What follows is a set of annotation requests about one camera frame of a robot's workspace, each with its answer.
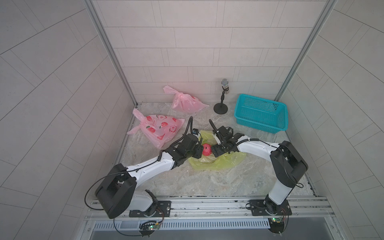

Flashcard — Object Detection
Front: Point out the yellow-green plastic bag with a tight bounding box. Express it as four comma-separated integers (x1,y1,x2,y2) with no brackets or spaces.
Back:
188,131,247,171

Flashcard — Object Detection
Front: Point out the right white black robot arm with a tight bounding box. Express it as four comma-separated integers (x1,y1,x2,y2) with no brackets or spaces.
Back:
209,120,309,215

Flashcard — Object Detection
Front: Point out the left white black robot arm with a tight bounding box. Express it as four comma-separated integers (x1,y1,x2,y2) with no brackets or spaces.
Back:
95,117,203,219

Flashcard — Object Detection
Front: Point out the pink strawberry print plastic bag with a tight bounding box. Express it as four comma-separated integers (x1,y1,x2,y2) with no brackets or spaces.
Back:
127,109,185,149

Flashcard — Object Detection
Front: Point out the plain pink plastic bag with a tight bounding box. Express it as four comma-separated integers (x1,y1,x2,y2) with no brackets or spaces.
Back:
163,86,209,114

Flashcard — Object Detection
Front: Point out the microphone on black stand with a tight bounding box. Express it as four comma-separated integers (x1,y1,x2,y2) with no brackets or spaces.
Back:
214,79,229,115

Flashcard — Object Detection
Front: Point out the teal plastic basket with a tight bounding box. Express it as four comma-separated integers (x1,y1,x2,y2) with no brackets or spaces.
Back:
234,94,289,134

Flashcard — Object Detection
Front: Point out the left circuit board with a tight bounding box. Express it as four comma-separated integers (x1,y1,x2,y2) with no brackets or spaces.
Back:
139,221,162,237

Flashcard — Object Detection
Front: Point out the circuit board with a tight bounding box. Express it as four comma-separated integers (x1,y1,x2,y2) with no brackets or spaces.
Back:
268,218,286,235
139,221,162,237

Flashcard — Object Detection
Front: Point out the right circuit board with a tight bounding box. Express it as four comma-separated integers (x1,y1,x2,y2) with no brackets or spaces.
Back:
268,218,286,235

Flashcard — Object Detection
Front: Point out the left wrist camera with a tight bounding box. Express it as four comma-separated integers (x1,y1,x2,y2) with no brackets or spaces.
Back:
191,129,200,136

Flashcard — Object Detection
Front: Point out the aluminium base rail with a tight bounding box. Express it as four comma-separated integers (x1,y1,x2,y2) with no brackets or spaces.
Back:
83,196,335,222

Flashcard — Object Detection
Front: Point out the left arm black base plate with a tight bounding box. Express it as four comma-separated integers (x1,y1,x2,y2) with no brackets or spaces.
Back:
129,201,172,218

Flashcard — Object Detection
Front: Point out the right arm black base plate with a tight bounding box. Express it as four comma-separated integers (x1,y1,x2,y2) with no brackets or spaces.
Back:
246,199,292,216

